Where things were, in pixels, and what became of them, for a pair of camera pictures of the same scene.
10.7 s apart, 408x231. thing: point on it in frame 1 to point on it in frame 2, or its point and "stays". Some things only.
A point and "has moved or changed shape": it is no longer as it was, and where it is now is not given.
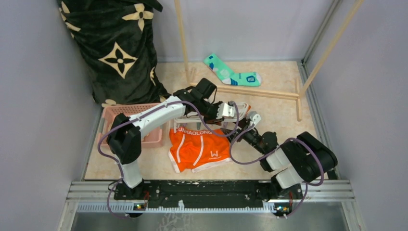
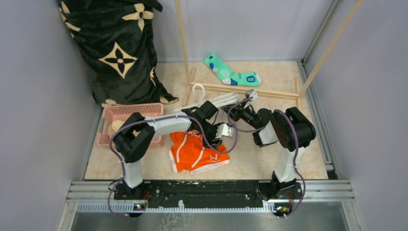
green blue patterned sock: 227,77 stays
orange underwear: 197,150 stays
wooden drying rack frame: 297,96 stays
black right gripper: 232,132 to 236,112
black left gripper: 217,105 to 216,142
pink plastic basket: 109,113 stays
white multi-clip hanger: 241,113 has moved or changed shape
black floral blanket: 117,39 stays
